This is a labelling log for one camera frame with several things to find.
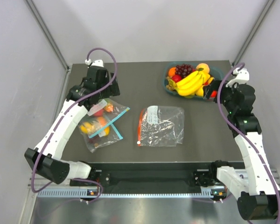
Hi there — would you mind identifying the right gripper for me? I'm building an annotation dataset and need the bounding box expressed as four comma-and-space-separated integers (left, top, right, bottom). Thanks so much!
203, 78, 237, 113

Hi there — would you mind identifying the fake banana bunch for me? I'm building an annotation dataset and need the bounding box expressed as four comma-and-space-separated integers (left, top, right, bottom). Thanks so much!
175, 70, 210, 97

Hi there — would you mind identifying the purple grape bunch from bag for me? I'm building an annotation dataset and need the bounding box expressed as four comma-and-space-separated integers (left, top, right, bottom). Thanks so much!
175, 64, 195, 78

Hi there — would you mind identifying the red zip bag with fruit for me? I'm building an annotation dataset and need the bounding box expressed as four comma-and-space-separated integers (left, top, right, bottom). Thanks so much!
137, 105, 185, 147

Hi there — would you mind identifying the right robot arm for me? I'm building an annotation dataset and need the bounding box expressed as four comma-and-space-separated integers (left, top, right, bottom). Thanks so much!
203, 80, 280, 224

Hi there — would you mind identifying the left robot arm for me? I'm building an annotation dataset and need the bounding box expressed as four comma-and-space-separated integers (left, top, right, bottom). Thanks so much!
24, 60, 120, 185

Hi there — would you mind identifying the fake red tomato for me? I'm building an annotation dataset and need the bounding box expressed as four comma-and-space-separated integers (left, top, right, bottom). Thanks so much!
210, 91, 217, 98

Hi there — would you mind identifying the fake red peach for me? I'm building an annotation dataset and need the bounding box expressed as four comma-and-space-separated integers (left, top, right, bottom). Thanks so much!
171, 75, 182, 83

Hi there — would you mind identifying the upper blue zip bag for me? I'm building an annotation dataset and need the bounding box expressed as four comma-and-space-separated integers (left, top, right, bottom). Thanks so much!
80, 98, 130, 128

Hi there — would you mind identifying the blue zip bag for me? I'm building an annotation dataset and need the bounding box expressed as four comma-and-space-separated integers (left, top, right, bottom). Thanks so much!
78, 122, 123, 153
80, 98, 130, 128

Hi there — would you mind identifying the fake longan cluster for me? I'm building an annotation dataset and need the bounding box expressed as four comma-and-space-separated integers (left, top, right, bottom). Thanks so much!
166, 77, 176, 91

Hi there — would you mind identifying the fake orange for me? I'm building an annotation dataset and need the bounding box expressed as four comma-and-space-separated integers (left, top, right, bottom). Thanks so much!
168, 67, 176, 77

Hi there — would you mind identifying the lower blue zip bag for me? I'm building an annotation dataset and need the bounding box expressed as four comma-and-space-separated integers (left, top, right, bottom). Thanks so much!
78, 122, 123, 153

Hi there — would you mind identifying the teal plastic fruit basket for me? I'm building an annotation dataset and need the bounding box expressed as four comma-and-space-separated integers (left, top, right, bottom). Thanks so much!
163, 62, 224, 101

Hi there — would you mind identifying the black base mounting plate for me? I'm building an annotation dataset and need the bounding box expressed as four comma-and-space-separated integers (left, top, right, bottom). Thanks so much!
70, 162, 248, 187

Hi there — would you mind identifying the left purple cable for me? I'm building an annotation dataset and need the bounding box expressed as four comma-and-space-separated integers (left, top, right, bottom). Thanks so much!
31, 48, 118, 219

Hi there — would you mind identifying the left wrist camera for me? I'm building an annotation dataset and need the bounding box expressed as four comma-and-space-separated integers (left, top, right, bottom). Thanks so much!
85, 59, 104, 68

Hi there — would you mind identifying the grey slotted cable duct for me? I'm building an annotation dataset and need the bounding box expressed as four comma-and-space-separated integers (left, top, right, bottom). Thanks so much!
37, 186, 228, 199

